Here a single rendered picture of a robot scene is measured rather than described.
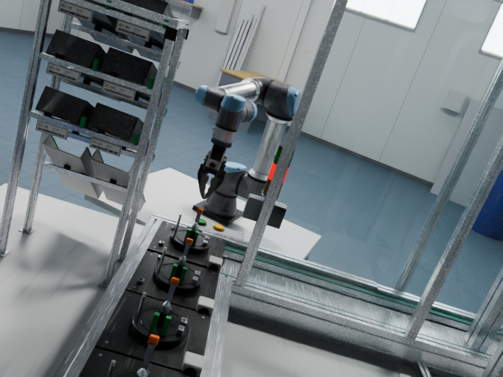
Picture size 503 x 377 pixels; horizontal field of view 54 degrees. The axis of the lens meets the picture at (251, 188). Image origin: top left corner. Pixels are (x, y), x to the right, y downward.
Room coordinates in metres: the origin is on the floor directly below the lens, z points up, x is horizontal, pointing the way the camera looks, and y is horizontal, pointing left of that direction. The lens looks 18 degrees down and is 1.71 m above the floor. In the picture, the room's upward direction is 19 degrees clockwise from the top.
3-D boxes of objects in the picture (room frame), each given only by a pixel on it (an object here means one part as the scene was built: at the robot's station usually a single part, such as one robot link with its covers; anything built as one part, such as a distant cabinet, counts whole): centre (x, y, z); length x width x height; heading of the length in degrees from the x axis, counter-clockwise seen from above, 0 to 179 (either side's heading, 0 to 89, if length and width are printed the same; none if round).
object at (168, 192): (2.10, 0.12, 0.84); 0.90 x 0.70 x 0.03; 74
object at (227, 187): (2.15, 0.10, 1.05); 0.13 x 0.12 x 0.14; 72
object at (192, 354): (1.03, 0.10, 1.01); 0.24 x 0.24 x 0.13; 4
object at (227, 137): (1.60, 0.15, 1.35); 0.08 x 0.08 x 0.05
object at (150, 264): (1.27, 0.12, 1.01); 0.24 x 0.24 x 0.13; 4
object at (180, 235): (1.53, 0.14, 0.98); 0.14 x 0.14 x 0.02
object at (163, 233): (1.53, 0.14, 0.96); 0.24 x 0.24 x 0.02; 4
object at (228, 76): (9.05, 0.52, 0.42); 1.63 x 0.81 x 0.85; 164
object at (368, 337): (1.52, -0.16, 0.91); 0.84 x 0.28 x 0.10; 94
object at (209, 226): (1.75, 0.07, 0.93); 0.21 x 0.07 x 0.06; 94
